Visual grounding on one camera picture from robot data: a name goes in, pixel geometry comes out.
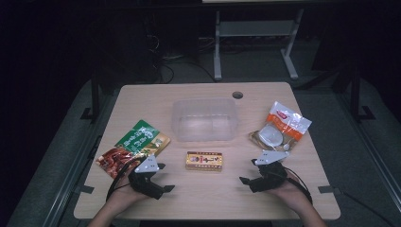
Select gold and red box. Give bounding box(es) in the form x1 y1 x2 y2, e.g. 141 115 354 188
184 150 224 172

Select clear plastic container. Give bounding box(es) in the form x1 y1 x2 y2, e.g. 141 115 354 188
170 97 239 143

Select hand-held gripper cable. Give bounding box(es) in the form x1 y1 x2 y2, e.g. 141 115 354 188
106 154 149 201
283 166 314 205

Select left hand-held gripper cable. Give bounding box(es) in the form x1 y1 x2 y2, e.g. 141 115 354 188
106 154 149 201

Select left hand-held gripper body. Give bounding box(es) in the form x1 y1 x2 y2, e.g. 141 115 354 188
127 153 166 201

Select person's left hand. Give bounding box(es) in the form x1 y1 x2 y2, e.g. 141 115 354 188
106 175 149 215

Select white metal table frame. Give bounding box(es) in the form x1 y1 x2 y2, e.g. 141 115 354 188
213 8 305 81

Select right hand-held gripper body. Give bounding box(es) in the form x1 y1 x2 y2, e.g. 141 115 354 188
248 149 290 194

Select black floor cable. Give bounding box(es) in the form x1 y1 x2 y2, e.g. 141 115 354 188
340 190 395 227

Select person's right hand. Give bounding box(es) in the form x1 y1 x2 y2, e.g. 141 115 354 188
270 179 312 213

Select black floor cables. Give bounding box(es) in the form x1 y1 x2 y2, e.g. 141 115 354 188
153 55 218 85

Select right hand-held gripper cable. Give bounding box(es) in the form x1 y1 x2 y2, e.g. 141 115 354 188
283 166 314 205

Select white and orange food packet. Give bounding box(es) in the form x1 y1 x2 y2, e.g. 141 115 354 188
248 100 313 153

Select grey tape strip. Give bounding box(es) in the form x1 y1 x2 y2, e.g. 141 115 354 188
317 185 342 195
75 184 96 195

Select green and red snack packet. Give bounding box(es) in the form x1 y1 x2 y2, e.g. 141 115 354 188
95 119 171 180

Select black metal stand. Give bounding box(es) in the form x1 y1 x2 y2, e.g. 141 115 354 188
79 68 102 123
349 64 376 123

